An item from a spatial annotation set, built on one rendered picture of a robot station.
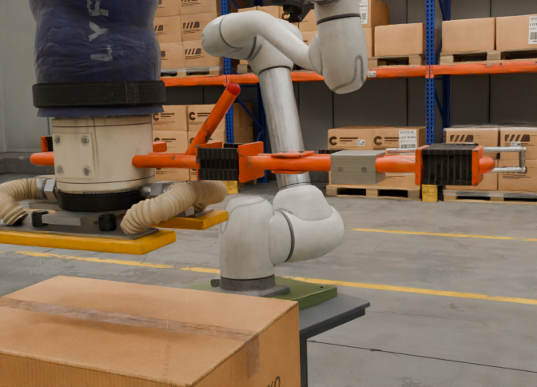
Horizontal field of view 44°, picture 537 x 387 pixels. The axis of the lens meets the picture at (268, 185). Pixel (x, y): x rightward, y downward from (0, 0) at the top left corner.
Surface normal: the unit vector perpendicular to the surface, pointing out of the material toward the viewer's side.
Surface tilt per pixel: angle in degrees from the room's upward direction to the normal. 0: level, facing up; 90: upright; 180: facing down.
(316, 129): 90
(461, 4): 90
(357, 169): 90
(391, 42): 89
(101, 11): 109
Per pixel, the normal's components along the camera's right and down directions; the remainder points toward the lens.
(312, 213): 0.44, -0.30
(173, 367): -0.04, -0.99
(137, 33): 0.76, -0.22
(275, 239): 0.57, 0.00
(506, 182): -0.44, 0.12
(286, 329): 0.91, 0.03
